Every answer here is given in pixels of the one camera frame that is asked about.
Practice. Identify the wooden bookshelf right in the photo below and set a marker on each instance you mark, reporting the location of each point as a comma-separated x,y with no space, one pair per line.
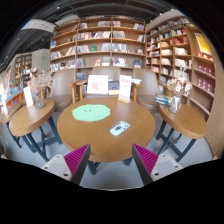
171,44

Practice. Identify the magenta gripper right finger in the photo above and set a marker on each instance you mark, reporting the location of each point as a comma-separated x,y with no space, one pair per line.
152,166

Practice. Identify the white computer mouse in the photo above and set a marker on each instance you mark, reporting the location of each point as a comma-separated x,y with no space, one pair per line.
119,128

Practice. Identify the small white card sign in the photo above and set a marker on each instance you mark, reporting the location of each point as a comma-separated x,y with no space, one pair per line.
28,96

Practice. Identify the white framed picture board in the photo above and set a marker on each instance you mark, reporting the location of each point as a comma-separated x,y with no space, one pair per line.
97,84

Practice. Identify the stack of books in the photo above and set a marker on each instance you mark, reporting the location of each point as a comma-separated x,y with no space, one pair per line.
163,99

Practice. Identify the beige armchair right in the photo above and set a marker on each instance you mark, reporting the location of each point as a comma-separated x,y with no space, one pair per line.
148,90

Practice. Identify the round wooden left table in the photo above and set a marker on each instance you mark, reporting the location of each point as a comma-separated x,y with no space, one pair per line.
28,119

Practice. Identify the glass vase dried flowers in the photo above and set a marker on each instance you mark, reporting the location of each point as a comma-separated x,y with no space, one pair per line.
39,83
179,86

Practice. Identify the wooden bookshelf far left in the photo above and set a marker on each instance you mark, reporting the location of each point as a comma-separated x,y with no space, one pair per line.
22,69

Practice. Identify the glass vase dried flowers left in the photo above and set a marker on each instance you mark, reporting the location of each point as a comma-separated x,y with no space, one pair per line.
39,83

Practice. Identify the green cloud-shaped mouse pad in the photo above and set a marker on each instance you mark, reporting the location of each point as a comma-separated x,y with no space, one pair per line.
91,112

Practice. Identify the round wooden table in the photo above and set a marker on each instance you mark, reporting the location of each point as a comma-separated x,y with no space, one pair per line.
186,122
28,119
106,147

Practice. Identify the white red standing sign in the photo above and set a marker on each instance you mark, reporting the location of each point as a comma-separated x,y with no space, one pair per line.
125,88

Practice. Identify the glass vase dried flowers right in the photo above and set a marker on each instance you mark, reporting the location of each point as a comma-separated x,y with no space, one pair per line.
179,86

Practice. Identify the large wooden bookshelf centre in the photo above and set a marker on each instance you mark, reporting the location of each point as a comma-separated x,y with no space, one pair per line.
99,41

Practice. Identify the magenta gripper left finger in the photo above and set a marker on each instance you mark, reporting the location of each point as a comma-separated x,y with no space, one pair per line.
71,166

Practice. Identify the yellow poster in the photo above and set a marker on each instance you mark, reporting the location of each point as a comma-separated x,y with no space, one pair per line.
203,46

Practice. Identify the round wooden centre table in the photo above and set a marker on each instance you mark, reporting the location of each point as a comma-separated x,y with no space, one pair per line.
106,147

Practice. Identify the beige armchair left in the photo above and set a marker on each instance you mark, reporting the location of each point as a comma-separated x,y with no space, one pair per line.
63,91

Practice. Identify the beige armchair centre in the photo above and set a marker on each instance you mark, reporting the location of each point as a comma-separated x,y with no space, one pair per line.
113,74

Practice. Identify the round wooden right table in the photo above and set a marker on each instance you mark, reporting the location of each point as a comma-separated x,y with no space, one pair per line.
186,122

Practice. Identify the beige armchair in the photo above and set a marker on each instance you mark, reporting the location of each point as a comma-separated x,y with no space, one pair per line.
113,74
148,90
63,91

